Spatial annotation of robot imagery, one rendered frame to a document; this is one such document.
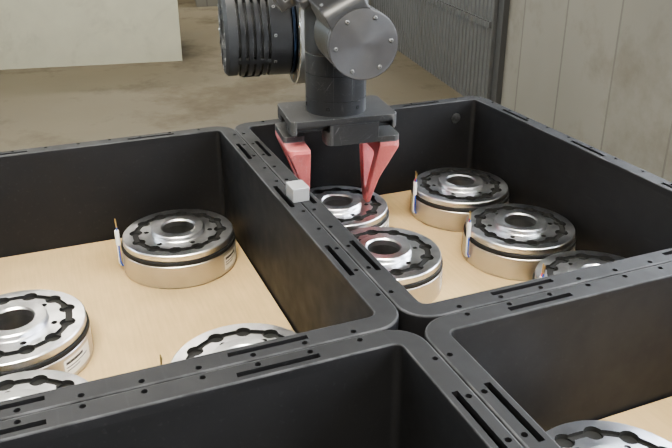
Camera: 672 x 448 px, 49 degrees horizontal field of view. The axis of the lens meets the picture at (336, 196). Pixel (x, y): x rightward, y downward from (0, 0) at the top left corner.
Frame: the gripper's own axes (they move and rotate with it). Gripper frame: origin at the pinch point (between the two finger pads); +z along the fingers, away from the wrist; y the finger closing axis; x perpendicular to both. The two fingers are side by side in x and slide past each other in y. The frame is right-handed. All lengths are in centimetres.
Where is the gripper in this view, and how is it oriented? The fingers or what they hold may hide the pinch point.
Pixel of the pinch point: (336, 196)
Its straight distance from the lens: 73.2
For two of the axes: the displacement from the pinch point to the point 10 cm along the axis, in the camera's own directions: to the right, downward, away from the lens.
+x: -2.7, -3.9, 8.8
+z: 0.0, 9.1, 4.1
